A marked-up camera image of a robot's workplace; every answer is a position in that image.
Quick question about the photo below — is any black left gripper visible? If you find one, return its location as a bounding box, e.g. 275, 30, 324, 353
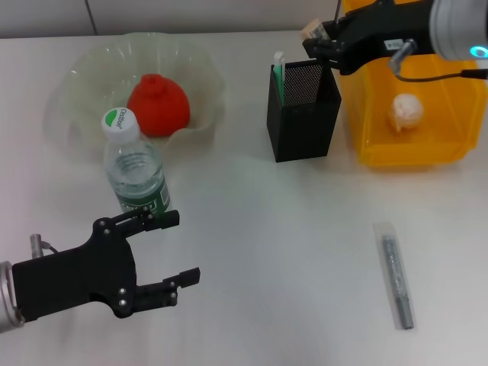
11, 208, 202, 322

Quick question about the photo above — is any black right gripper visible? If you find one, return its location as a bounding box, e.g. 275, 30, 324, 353
301, 0, 436, 76

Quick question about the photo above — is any beige eraser with barcode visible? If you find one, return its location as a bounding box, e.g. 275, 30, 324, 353
300, 18, 332, 41

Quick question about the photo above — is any clear green-label water bottle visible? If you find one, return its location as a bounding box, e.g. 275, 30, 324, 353
100, 107, 172, 221

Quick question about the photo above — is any white paper ball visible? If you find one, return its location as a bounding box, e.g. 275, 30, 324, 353
387, 93, 425, 133

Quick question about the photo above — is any orange fruit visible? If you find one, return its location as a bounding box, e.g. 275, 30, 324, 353
126, 73, 192, 139

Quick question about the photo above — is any grey pen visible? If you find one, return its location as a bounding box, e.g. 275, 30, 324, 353
373, 220, 416, 331

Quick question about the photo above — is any black mesh pen holder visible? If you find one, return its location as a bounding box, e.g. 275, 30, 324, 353
265, 57, 343, 164

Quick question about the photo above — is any green glass fruit plate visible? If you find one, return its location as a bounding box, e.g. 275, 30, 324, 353
45, 31, 227, 154

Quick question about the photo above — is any yellow plastic bin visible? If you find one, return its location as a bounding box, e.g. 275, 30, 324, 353
336, 0, 483, 169

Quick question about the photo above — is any right gripper cable with plug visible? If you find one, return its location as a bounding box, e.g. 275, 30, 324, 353
387, 37, 488, 84

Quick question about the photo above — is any gripper cable with plug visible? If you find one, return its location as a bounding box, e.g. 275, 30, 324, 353
387, 37, 488, 84
29, 233, 62, 261

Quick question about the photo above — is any left gripper cable with plug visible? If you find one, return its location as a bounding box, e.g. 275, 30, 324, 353
29, 233, 62, 261

